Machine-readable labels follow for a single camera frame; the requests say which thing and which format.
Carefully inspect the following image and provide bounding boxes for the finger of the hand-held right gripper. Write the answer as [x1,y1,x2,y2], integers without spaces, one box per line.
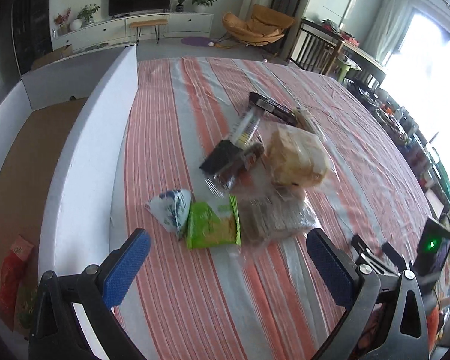
[350,234,396,271]
[382,242,413,271]

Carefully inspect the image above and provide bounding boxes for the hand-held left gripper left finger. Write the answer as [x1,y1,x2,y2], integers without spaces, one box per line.
[28,228,152,360]

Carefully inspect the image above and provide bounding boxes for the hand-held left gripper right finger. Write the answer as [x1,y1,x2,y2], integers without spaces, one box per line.
[306,228,430,360]

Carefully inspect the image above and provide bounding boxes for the white blue triangular packet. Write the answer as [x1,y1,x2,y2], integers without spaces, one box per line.
[145,188,193,241]

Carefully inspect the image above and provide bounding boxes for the clear packet brown biscuits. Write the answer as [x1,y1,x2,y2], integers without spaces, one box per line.
[238,191,319,248]

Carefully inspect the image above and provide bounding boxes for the green snack packet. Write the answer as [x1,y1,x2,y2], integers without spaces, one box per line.
[185,195,242,250]

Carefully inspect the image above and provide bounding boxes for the clear bag of bread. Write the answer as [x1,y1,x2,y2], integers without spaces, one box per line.
[266,125,331,192]

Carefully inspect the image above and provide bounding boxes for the beige green print packet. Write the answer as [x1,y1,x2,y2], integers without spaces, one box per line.
[14,281,40,340]

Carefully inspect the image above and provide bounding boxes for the red snack packet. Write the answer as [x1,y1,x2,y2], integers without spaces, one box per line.
[0,234,35,327]

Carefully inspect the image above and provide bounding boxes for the large white cardboard box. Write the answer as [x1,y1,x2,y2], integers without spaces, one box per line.
[0,43,139,360]

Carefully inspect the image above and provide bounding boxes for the dark long snack packet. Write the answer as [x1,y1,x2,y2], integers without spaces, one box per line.
[210,140,266,196]

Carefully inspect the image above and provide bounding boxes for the black bar packet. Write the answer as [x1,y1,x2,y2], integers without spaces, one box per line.
[248,91,299,126]

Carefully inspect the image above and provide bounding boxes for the long yellow black snack packet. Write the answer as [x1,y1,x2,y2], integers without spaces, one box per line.
[199,107,263,175]

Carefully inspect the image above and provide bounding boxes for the dark green bag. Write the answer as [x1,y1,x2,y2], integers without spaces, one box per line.
[434,150,450,200]

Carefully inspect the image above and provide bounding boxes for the red fuzzy cloth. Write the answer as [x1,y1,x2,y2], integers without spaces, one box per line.
[427,305,445,342]

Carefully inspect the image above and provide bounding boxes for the orange grey striped tablecloth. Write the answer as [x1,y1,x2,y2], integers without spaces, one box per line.
[110,57,434,360]

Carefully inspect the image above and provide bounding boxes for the pile of assorted household things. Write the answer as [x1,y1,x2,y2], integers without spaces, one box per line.
[345,79,450,211]

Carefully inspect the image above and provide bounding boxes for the wooden table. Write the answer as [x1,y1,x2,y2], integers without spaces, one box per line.
[339,41,387,83]

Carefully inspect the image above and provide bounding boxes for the bright window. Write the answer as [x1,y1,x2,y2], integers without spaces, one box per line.
[382,7,450,158]

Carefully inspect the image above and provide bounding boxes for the brown cardboard box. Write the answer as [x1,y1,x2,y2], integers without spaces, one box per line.
[32,45,74,70]

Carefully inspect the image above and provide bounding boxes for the white sheer window curtain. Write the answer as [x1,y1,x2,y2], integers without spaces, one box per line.
[364,0,417,62]

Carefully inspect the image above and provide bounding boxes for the orange lounge chair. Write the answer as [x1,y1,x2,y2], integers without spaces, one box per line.
[222,4,296,47]

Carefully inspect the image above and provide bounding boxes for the wooden stool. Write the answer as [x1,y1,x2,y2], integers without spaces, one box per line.
[129,19,169,44]

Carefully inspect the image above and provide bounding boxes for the white television cabinet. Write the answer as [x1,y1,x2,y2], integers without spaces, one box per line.
[52,12,214,51]

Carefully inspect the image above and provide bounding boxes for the dark grey curtain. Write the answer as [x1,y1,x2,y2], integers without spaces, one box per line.
[279,0,317,57]

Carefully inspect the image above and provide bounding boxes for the red flower bunch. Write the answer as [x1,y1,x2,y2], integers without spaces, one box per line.
[53,7,72,34]

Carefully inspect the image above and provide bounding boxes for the leafy green potted plant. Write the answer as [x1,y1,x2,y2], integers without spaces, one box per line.
[77,4,101,26]

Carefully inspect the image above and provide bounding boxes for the dark tall cabinet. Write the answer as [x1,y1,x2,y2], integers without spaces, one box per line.
[11,0,54,76]

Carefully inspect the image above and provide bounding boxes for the wooden slatted frame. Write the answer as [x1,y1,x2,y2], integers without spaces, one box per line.
[289,19,345,76]

